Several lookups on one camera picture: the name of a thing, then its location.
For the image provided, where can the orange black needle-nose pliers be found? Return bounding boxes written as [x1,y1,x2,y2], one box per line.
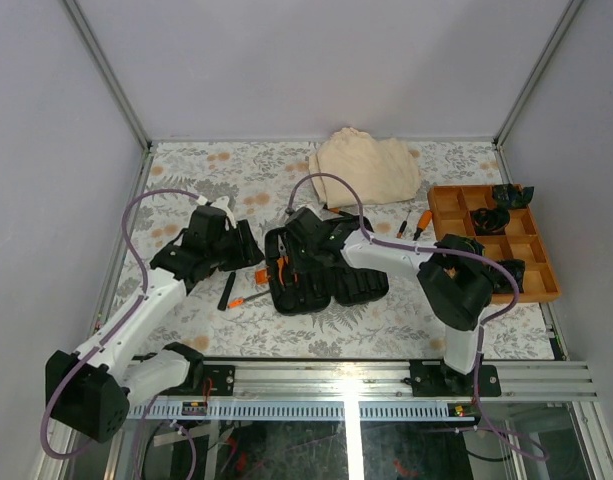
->
[277,235,298,291]

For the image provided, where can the dark green tool case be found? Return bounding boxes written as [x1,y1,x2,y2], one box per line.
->
[264,227,389,316]

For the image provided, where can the steel claw hammer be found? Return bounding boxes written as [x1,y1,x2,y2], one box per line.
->
[217,271,236,311]

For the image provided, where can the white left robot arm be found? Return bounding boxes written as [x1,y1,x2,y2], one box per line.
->
[42,205,264,443]

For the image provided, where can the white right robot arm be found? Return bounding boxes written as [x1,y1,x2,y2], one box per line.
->
[284,207,493,395]

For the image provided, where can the floral table mat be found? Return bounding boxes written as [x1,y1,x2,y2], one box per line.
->
[98,139,557,359]

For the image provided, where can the small precision screwdriver by bag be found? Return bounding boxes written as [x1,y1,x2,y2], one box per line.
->
[322,204,356,217]

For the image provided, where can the orange utility knife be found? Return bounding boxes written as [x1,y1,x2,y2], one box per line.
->
[228,291,270,309]

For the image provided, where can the small black orange screwdriver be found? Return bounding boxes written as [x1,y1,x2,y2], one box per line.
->
[396,209,412,239]

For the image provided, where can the cream cloth bag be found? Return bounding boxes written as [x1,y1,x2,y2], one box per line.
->
[308,127,422,208]

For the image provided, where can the orange compartment tray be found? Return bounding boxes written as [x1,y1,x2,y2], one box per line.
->
[428,185,561,303]

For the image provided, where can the dark tape roll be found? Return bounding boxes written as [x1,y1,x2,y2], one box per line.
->
[470,207,510,235]
[492,183,535,210]
[488,259,526,294]
[461,237,485,256]

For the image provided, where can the dark tape roll bottom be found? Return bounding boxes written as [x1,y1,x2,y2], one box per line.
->
[488,259,526,294]

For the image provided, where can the dark tape roll top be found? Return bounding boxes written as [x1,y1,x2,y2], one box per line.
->
[492,183,535,210]

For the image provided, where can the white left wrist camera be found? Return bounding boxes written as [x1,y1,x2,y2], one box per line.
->
[196,195,237,230]

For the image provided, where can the orange handled long screwdriver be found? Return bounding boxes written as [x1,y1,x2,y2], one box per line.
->
[413,210,433,241]

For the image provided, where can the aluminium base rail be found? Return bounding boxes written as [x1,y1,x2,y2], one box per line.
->
[129,360,598,421]

